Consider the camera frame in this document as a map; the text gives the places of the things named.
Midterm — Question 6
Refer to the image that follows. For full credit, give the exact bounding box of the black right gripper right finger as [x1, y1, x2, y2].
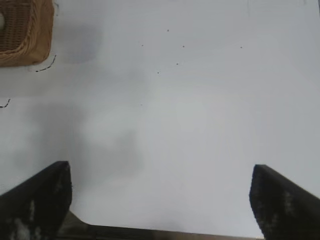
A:
[248, 163, 320, 240]

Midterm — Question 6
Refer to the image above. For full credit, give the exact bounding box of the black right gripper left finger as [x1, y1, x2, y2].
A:
[0, 160, 74, 240]

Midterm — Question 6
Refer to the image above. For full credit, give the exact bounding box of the brown woven wicker basket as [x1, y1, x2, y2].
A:
[0, 0, 55, 68]

